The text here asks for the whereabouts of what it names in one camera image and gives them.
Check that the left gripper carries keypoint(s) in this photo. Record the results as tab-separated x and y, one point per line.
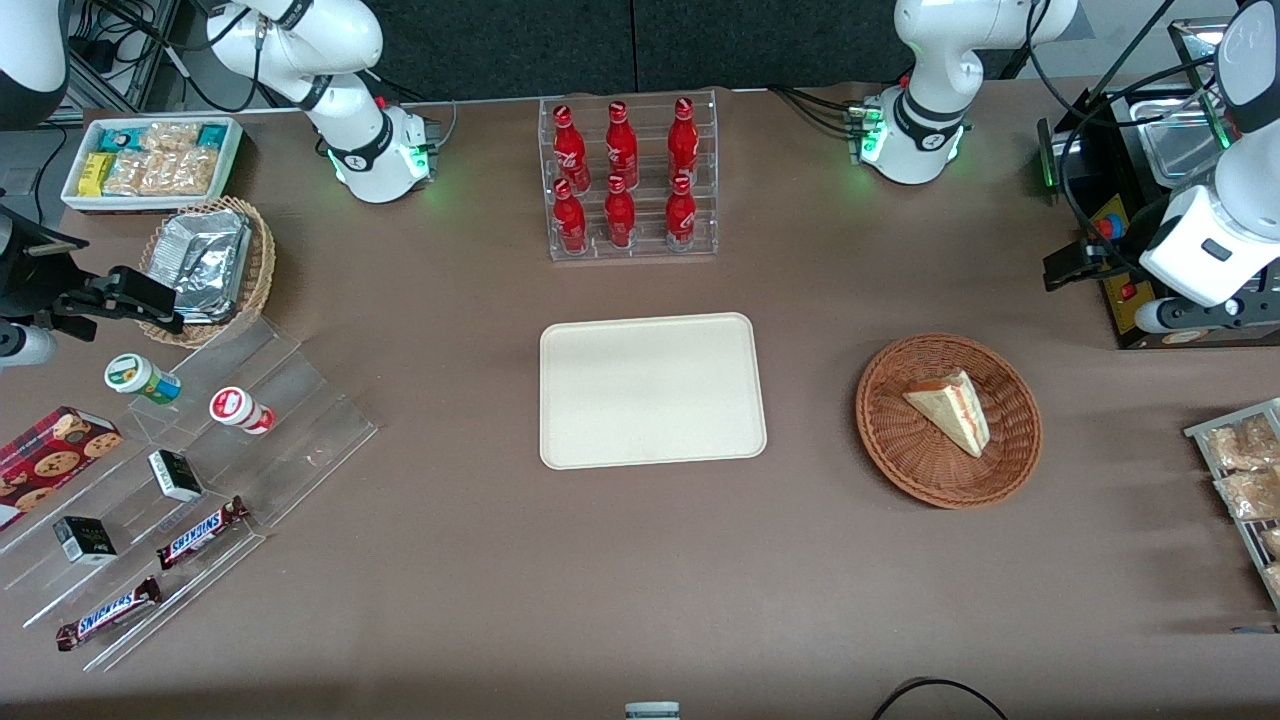
1120	256

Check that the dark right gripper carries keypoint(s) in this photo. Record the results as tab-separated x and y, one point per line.
22	275

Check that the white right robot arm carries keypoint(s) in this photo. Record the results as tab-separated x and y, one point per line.
340	50

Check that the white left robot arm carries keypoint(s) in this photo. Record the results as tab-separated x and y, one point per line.
930	60

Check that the light wicker basket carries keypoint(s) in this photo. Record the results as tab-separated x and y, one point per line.
262	265

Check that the tray of packaged snacks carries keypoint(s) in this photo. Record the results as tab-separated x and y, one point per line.
1205	432

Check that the triangular wrapped sandwich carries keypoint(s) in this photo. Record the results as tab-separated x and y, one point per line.
955	408

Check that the brown wicker basket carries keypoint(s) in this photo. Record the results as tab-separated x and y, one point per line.
900	440

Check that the beige plastic tray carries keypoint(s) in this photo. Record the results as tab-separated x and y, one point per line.
650	390

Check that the black appliance with yellow label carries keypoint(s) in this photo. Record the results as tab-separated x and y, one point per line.
1130	300

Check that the green lid yogurt cup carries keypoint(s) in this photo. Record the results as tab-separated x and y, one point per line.
135	374

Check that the silver foil packet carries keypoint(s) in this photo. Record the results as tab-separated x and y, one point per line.
205	255
205	310

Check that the clear bag of crackers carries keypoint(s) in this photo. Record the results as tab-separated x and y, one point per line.
170	137
188	172
130	175

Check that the yellow snack packet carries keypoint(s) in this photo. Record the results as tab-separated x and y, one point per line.
95	175

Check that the stainless steel pan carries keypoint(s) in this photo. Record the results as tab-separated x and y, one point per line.
1180	140

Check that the red lid yogurt cup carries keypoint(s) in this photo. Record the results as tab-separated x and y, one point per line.
235	406

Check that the teal snack packet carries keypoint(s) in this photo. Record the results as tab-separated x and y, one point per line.
212	135
120	138

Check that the red cookie box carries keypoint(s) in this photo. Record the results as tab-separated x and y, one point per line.
50	460

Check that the small black carton box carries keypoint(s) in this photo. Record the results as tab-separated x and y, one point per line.
175	476
85	540

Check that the white plastic snack bin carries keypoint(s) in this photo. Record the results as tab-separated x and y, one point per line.
235	150

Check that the clear acrylic step stand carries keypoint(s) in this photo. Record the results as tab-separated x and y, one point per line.
300	420

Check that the clear bag of nuts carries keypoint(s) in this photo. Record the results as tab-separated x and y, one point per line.
1274	578
1250	495
1240	445
1272	542

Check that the Snickers chocolate bar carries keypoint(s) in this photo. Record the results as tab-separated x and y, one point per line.
200	533
108	613

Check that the dark partition panel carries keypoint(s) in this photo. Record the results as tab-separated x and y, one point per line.
500	45
760	40

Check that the red soda bottle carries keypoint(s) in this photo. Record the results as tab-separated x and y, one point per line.
683	140
570	150
621	145
620	218
681	216
570	222

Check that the clear acrylic bottle rack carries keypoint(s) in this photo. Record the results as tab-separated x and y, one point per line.
650	225

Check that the grey capped object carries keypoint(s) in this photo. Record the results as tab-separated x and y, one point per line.
652	711

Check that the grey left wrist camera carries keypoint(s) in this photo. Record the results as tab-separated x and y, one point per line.
1160	316

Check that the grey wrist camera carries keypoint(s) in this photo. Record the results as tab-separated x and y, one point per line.
25	346
1160	316

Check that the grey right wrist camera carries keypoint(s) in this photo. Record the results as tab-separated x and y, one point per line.
25	346

